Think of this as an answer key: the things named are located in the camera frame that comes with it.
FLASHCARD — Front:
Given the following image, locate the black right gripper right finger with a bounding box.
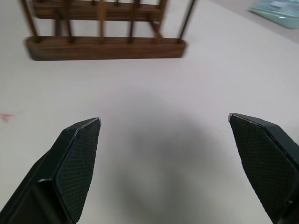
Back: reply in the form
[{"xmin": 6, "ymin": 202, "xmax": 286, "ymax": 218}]
[{"xmin": 228, "ymin": 113, "xmax": 299, "ymax": 224}]

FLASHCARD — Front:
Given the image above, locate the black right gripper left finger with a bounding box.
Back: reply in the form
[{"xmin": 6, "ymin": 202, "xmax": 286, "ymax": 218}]
[{"xmin": 0, "ymin": 117, "xmax": 102, "ymax": 224}]

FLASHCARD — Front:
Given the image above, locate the wooden dish rack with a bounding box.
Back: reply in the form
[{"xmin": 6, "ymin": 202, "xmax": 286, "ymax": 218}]
[{"xmin": 20, "ymin": 0, "xmax": 196, "ymax": 62}]

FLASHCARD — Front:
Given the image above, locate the green plate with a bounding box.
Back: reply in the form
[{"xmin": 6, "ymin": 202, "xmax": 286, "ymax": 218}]
[{"xmin": 248, "ymin": 0, "xmax": 299, "ymax": 30}]

